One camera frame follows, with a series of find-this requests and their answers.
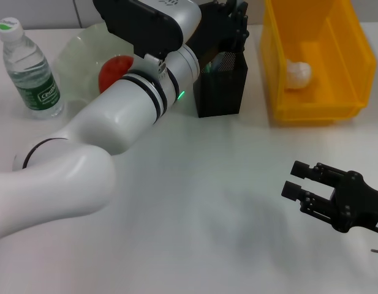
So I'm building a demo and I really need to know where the yellow plastic bin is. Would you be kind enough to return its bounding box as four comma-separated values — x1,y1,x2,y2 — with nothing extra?
260,0,378,127

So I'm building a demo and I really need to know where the pale green wavy fruit plate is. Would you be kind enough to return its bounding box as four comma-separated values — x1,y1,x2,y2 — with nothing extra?
55,22,138,104

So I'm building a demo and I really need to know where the orange fruit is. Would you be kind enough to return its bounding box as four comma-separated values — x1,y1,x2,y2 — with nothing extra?
98,55,135,94

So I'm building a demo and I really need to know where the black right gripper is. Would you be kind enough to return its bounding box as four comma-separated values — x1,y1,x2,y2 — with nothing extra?
281,159,378,236

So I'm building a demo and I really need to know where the black mesh pen holder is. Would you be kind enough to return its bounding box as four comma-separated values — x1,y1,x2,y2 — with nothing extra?
192,50,249,119

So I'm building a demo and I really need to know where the white paper ball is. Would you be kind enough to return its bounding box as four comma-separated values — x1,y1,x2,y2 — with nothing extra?
285,59,313,91

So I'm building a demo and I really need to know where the clear bottle with green label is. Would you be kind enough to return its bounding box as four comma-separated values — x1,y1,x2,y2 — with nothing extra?
0,17,66,121

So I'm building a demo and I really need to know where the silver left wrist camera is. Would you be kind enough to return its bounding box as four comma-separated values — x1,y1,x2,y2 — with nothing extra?
92,0,202,59

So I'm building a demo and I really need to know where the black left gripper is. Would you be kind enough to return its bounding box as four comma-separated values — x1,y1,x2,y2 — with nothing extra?
186,0,250,66

